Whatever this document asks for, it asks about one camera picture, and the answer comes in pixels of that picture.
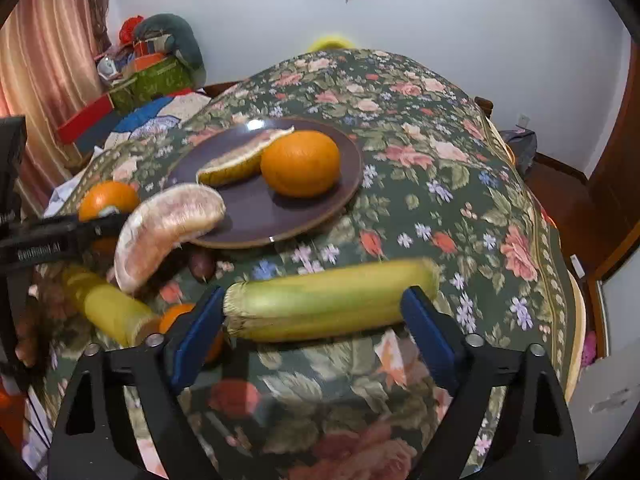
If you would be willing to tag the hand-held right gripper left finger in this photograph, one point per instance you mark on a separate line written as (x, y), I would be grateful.
(196, 332)

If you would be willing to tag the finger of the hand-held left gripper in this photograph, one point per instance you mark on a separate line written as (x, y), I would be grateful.
(100, 227)

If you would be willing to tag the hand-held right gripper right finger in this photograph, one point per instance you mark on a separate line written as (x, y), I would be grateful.
(430, 345)

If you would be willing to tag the small orange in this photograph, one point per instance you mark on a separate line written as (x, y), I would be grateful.
(175, 316)

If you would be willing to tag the medium orange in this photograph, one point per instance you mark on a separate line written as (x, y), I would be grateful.
(107, 200)

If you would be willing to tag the yellow banana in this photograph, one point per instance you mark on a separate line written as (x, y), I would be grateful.
(107, 307)

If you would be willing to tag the green husked corn cob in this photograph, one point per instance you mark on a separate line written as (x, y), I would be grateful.
(325, 305)

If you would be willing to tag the brown round plate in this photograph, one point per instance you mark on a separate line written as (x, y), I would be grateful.
(250, 210)

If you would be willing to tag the white cloth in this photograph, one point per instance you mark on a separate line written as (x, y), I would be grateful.
(65, 195)

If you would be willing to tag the dark purple fruit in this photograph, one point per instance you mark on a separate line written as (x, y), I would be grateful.
(202, 265)

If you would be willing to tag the red flat box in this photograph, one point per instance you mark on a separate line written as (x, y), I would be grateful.
(85, 117)

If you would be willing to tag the pink striped curtain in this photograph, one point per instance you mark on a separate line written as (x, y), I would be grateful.
(45, 60)

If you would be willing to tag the blue patchwork quilt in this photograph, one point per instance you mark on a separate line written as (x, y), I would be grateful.
(150, 115)

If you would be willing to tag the pomelo wedge with peel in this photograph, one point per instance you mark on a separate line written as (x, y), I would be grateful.
(230, 167)

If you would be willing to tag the green patterned box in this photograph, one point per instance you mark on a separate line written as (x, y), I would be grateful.
(150, 85)

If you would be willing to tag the orange box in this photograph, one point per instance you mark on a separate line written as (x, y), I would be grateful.
(145, 64)

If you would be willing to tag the red fluffy item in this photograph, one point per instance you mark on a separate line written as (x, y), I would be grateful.
(131, 29)

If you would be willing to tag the striped gift box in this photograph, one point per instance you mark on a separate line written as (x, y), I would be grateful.
(150, 46)

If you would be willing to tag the white wardrobe door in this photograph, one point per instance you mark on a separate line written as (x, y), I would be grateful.
(615, 360)

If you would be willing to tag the large orange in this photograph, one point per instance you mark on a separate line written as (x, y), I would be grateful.
(300, 162)

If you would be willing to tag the grey bag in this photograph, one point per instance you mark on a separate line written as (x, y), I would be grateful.
(520, 147)

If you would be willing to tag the floral blanket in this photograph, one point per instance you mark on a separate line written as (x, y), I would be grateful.
(425, 125)

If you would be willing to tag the white wall socket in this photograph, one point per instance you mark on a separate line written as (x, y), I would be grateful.
(523, 120)

